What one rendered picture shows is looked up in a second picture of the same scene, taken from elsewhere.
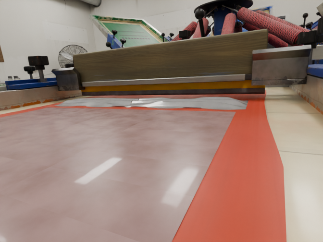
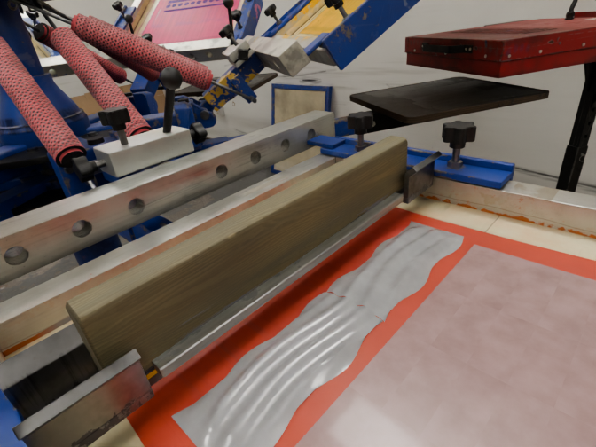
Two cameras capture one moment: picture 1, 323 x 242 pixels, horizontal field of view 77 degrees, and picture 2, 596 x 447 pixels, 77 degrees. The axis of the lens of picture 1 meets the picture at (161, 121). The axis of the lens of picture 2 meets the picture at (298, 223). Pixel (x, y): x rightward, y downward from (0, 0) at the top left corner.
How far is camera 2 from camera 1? 0.48 m
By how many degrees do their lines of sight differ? 65
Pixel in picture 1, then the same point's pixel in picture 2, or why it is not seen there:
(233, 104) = (442, 236)
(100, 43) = not seen: outside the picture
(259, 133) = (560, 256)
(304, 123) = (530, 231)
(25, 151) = not seen: outside the picture
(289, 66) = (427, 174)
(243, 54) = (394, 171)
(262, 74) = (413, 188)
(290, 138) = (572, 249)
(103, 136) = (577, 348)
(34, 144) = not seen: outside the picture
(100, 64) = (196, 287)
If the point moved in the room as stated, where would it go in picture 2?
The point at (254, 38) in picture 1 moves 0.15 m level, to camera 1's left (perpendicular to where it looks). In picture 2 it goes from (400, 151) to (388, 205)
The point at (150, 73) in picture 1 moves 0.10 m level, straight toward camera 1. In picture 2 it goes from (305, 246) to (407, 252)
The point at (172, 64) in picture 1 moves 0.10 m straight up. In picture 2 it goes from (333, 214) to (328, 121)
